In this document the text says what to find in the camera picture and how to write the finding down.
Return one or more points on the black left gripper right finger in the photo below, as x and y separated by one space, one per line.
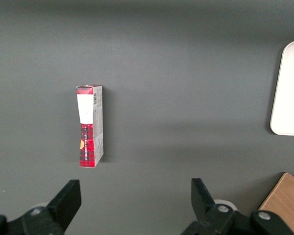
203 203

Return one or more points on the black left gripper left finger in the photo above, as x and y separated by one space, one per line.
63 203

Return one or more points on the wooden drawer cabinet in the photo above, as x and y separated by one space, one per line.
286 203

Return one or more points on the red plaid cardboard box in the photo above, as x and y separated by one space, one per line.
88 137

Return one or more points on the white plastic tray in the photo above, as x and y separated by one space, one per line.
291 93

